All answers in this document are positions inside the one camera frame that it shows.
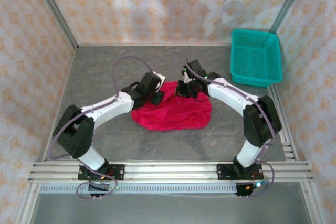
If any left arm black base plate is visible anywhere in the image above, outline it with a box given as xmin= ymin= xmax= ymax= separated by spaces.
xmin=78 ymin=164 xmax=125 ymax=182

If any red t-shirt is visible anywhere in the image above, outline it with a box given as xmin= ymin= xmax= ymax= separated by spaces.
xmin=131 ymin=81 xmax=213 ymax=132

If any grey slotted cable duct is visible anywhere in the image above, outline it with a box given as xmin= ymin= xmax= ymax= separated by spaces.
xmin=39 ymin=184 xmax=237 ymax=195

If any aluminium mounting rail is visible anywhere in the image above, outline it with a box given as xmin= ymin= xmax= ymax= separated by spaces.
xmin=28 ymin=161 xmax=314 ymax=183

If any teal plastic basket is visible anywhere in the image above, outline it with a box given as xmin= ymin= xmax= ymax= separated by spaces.
xmin=230 ymin=28 xmax=284 ymax=88

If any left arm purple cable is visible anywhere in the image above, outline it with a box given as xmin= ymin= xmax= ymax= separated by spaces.
xmin=49 ymin=56 xmax=160 ymax=200

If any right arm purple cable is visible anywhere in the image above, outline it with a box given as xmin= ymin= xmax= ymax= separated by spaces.
xmin=185 ymin=57 xmax=277 ymax=198

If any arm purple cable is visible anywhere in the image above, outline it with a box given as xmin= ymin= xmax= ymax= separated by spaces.
xmin=185 ymin=57 xmax=277 ymax=198
xmin=49 ymin=56 xmax=160 ymax=200

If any aluminium frame post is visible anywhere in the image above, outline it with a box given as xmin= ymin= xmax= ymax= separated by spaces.
xmin=28 ymin=0 xmax=79 ymax=50
xmin=269 ymin=0 xmax=312 ymax=35

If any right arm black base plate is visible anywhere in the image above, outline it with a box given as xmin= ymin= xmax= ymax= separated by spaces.
xmin=216 ymin=163 xmax=264 ymax=182

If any patterned fabric backdrop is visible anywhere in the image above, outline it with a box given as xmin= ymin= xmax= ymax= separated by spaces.
xmin=0 ymin=0 xmax=336 ymax=224

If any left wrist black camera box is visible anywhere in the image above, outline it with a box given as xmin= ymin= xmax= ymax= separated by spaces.
xmin=151 ymin=91 xmax=165 ymax=106

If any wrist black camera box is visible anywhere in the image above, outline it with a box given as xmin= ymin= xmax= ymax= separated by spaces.
xmin=175 ymin=81 xmax=190 ymax=98
xmin=151 ymin=91 xmax=165 ymax=106

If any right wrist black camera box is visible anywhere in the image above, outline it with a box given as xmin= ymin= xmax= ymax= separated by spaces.
xmin=175 ymin=81 xmax=190 ymax=98

